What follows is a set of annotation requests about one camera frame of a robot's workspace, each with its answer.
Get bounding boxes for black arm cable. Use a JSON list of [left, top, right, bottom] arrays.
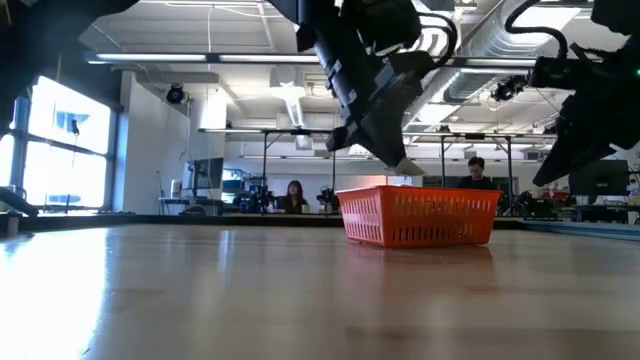
[[503, 0, 572, 60], [413, 10, 459, 72]]

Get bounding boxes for silver ventilation duct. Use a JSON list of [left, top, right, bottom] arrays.
[[442, 0, 556, 104]]

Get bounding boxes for black overhead camera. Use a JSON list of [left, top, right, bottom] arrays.
[[490, 74, 527, 103]]

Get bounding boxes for dark computer monitor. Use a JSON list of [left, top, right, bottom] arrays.
[[192, 157, 226, 191], [568, 159, 631, 198]]

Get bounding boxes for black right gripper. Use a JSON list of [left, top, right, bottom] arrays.
[[532, 44, 640, 189]]

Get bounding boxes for orange slotted plastic basket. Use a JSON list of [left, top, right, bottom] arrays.
[[334, 185, 503, 250]]

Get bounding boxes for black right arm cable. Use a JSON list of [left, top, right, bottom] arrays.
[[503, 0, 572, 60]]

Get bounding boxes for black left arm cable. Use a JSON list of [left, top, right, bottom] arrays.
[[413, 10, 459, 72]]

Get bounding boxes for black table edge rail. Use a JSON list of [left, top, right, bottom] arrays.
[[0, 212, 524, 233]]

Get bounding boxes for round black ceiling device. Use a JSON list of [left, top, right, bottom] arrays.
[[165, 83, 187, 106]]

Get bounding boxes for overhead frame bar with lights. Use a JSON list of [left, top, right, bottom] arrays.
[[83, 51, 541, 70]]

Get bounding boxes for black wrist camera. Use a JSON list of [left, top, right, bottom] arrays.
[[344, 0, 424, 52], [527, 54, 587, 92]]

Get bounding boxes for black curved bracket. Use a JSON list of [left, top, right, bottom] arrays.
[[0, 185, 41, 219]]

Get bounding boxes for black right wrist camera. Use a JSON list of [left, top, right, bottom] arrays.
[[527, 54, 587, 92]]

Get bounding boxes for large bright window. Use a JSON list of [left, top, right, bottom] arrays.
[[0, 74, 119, 212]]

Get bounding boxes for black background gantry frame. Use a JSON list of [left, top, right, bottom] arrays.
[[198, 127, 554, 190]]

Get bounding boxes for person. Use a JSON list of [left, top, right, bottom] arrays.
[[455, 156, 499, 191], [273, 179, 312, 215]]

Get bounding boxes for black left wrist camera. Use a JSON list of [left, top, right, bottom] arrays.
[[344, 0, 424, 52]]

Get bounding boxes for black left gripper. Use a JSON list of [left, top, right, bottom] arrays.
[[294, 0, 424, 169]]

